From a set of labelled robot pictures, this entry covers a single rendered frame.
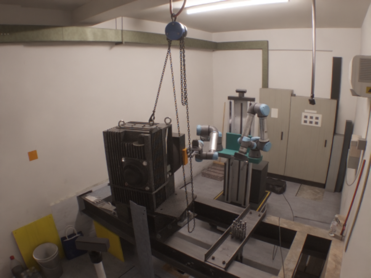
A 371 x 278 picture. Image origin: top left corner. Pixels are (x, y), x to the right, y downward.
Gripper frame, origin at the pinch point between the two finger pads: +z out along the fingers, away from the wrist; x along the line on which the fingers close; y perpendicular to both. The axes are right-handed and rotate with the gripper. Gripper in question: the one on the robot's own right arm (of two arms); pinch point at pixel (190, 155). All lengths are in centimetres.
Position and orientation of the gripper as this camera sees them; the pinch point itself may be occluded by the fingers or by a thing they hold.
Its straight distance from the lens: 208.1
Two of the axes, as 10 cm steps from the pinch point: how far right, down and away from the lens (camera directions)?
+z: -3.2, 3.0, -9.0
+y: 0.7, 9.5, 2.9
